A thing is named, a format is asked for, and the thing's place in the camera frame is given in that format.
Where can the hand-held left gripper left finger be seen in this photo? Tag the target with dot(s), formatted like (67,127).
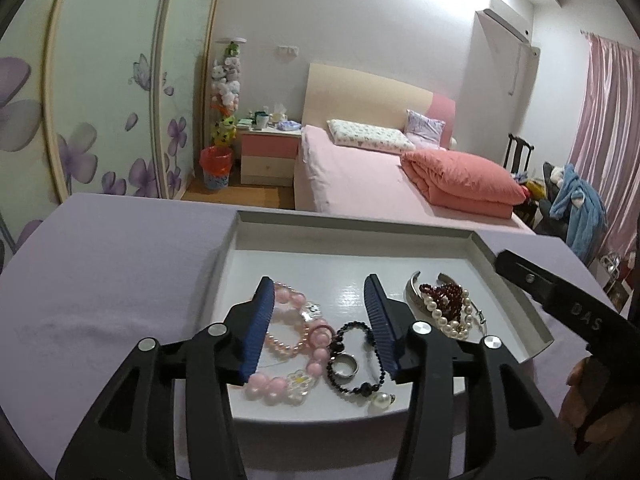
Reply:
(257,330)

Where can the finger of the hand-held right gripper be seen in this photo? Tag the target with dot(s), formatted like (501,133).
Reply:
(565,302)

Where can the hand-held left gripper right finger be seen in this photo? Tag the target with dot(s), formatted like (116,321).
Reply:
(382,325)

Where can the grey cardboard box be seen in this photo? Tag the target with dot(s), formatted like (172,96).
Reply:
(325,265)

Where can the person's right hand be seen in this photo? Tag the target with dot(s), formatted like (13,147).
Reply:
(580,375)

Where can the silver cuff bangle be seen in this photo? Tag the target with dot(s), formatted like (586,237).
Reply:
(412,295)

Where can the blue plush garment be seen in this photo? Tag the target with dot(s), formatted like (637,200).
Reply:
(582,210)

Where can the pile of colourful clothes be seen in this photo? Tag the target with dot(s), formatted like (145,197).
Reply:
(532,187)

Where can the purple tablecloth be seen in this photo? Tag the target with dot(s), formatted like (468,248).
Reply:
(125,270)

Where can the pink bed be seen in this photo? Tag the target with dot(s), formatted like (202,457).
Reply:
(350,180)

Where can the dark wooden chair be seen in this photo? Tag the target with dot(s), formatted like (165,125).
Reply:
(517,155)

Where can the salmon folded quilt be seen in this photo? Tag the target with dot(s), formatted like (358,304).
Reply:
(460,180)

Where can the red trash bin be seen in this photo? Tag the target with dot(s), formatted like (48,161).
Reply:
(216,167)

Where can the pink and beige nightstand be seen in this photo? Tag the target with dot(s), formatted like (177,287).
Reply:
(267,157)

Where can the pink curtain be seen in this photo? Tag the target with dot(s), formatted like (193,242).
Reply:
(610,125)

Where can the white patterned pillow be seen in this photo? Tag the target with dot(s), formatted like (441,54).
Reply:
(370,136)

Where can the lavender pillow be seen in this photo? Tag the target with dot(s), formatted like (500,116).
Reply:
(425,127)

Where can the blue folded cloth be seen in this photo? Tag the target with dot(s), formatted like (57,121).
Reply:
(289,126)

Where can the tissue box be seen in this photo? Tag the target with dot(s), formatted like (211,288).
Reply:
(279,112)

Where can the stack of plush toys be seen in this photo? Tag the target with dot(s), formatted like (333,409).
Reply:
(226,90)

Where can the white air conditioner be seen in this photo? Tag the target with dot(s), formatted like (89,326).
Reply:
(505,17)

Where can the flower print wardrobe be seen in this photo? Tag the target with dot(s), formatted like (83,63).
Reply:
(100,85)

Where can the white wall socket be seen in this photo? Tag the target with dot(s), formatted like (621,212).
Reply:
(288,50)

